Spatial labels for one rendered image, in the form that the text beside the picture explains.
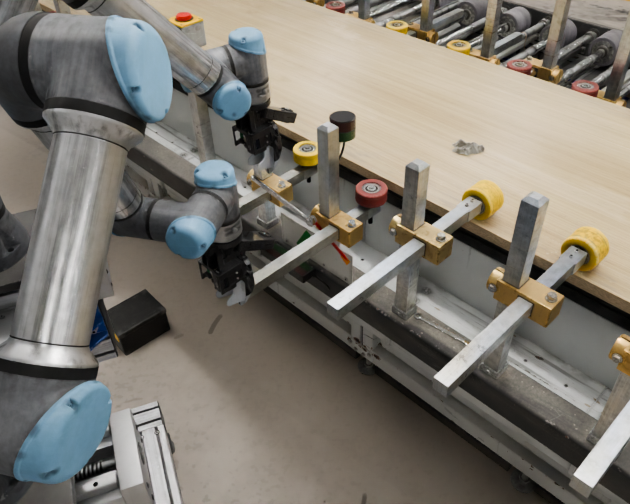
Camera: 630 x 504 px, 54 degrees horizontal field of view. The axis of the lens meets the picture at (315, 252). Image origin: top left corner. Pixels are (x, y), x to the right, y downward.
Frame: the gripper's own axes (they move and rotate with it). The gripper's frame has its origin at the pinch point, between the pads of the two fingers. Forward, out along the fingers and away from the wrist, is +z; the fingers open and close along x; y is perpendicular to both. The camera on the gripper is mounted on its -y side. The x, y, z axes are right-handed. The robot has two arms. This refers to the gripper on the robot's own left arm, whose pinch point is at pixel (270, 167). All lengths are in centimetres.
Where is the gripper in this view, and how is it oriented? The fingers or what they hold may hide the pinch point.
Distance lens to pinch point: 157.3
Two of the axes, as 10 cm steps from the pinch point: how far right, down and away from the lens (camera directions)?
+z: 0.6, 7.4, 6.7
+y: -6.9, 5.2, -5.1
